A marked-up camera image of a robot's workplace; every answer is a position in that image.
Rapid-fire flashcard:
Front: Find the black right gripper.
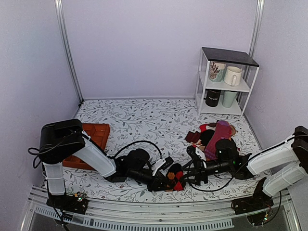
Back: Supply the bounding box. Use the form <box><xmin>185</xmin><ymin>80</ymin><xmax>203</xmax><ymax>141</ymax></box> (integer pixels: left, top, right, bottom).
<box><xmin>180</xmin><ymin>158</ymin><xmax>232</xmax><ymax>186</ymax></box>

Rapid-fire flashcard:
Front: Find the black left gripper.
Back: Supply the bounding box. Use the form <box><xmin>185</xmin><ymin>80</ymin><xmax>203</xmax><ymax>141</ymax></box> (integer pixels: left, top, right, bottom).
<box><xmin>128</xmin><ymin>171</ymin><xmax>171</xmax><ymax>195</ymax></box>

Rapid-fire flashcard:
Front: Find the black red orange argyle sock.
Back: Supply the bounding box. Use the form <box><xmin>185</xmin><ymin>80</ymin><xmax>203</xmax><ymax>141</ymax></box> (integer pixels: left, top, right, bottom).
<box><xmin>165</xmin><ymin>163</ymin><xmax>186</xmax><ymax>192</ymax></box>

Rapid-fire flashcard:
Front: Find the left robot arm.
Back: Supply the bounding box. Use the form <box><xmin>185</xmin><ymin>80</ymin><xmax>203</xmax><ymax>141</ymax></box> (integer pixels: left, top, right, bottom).
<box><xmin>38</xmin><ymin>119</ymin><xmax>171</xmax><ymax>209</ymax></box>

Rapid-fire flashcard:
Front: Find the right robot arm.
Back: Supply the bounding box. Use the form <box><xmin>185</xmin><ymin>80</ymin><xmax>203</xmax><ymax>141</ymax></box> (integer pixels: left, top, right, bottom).
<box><xmin>182</xmin><ymin>126</ymin><xmax>308</xmax><ymax>210</ymax></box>

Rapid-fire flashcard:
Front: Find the magenta striped sock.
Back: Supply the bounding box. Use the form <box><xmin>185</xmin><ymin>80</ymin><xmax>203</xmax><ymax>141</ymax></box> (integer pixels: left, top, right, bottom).
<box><xmin>204</xmin><ymin>120</ymin><xmax>236</xmax><ymax>160</ymax></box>

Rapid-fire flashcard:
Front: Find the dark red sock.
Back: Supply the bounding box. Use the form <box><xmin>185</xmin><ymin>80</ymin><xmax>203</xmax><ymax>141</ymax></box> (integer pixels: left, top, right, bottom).
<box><xmin>185</xmin><ymin>131</ymin><xmax>201</xmax><ymax>144</ymax></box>

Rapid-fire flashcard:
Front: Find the floral table mat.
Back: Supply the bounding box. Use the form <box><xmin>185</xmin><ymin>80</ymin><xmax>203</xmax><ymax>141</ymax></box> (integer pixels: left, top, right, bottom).
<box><xmin>64</xmin><ymin>99</ymin><xmax>270</xmax><ymax>203</ymax></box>

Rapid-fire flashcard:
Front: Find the brown wooden compartment tray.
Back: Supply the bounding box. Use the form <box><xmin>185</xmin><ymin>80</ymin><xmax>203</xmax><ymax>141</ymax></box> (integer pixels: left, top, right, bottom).
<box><xmin>62</xmin><ymin>123</ymin><xmax>111</xmax><ymax>171</ymax></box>

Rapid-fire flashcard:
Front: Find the pale green mug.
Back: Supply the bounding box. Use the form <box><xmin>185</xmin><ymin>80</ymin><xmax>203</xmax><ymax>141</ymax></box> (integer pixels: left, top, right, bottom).
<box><xmin>222</xmin><ymin>91</ymin><xmax>238</xmax><ymax>108</ymax></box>

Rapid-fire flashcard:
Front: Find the black mug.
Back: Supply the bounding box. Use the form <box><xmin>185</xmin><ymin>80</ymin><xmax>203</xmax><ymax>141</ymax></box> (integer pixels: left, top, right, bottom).
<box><xmin>205</xmin><ymin>89</ymin><xmax>221</xmax><ymax>107</ymax></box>

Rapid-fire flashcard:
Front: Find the white metal shelf rack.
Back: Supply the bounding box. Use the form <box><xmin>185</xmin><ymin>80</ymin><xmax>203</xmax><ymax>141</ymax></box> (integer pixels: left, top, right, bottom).
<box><xmin>195</xmin><ymin>47</ymin><xmax>259</xmax><ymax>117</ymax></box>

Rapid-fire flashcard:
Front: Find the cream white mug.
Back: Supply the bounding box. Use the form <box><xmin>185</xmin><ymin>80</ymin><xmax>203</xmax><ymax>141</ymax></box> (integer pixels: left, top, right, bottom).
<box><xmin>223</xmin><ymin>66</ymin><xmax>242</xmax><ymax>87</ymax></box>

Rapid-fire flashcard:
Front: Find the floral patterned mug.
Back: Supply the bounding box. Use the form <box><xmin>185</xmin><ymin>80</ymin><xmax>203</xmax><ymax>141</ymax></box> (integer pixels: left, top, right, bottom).
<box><xmin>209</xmin><ymin>61</ymin><xmax>226</xmax><ymax>82</ymax></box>

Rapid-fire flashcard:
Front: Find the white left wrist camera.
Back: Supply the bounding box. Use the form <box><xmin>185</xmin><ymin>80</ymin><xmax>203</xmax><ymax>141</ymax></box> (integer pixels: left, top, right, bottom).
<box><xmin>151</xmin><ymin>156</ymin><xmax>174</xmax><ymax>176</ymax></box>

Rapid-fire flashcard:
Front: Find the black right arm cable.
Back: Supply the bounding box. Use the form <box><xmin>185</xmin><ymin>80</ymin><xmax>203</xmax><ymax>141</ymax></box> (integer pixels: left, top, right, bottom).
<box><xmin>182</xmin><ymin>134</ymin><xmax>308</xmax><ymax>193</ymax></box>

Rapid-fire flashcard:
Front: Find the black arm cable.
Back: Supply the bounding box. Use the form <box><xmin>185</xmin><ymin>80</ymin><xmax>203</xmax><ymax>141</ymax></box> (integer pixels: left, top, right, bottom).
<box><xmin>27</xmin><ymin>132</ymin><xmax>162</xmax><ymax>169</ymax></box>
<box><xmin>182</xmin><ymin>134</ymin><xmax>308</xmax><ymax>193</ymax></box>

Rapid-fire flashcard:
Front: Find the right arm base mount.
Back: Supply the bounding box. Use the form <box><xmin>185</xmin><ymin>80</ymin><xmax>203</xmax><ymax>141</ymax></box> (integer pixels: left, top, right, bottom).
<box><xmin>231</xmin><ymin>178</ymin><xmax>274</xmax><ymax>226</ymax></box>

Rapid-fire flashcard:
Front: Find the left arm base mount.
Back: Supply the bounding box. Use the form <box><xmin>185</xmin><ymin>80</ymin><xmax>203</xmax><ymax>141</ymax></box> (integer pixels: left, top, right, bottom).
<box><xmin>46</xmin><ymin>192</ymin><xmax>89</xmax><ymax>215</ymax></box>

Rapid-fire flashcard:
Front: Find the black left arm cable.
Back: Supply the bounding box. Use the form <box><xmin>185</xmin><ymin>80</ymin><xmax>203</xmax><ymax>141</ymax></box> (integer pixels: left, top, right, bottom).
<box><xmin>27</xmin><ymin>132</ymin><xmax>162</xmax><ymax>169</ymax></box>

